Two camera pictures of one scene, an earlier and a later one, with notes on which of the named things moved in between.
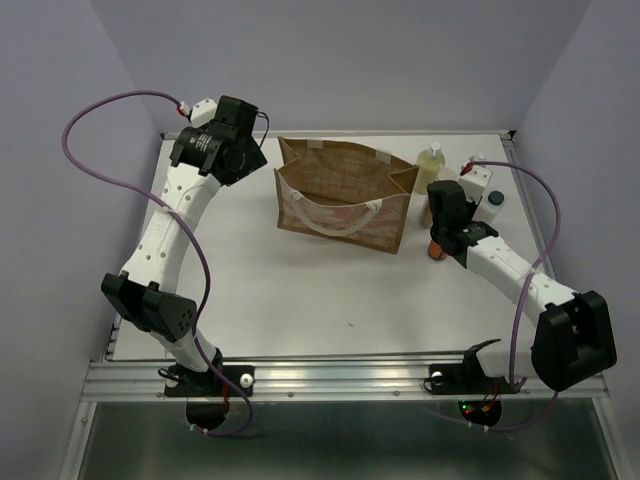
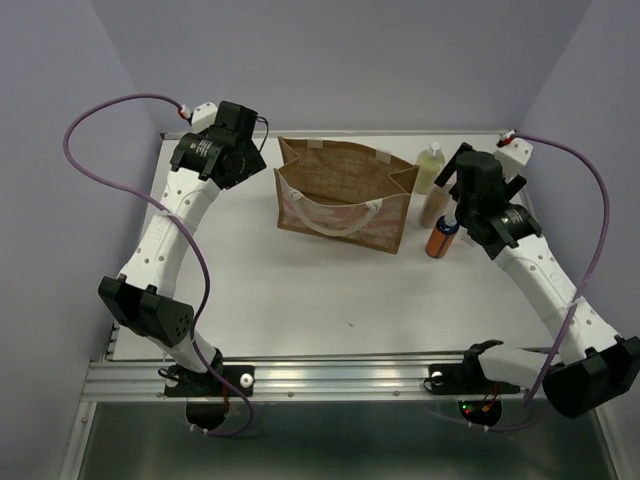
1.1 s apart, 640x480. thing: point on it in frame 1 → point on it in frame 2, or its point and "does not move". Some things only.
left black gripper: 255,160 does not move
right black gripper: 471,206 → 450,167
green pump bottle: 429,162 does not move
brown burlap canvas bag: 346,191 does not move
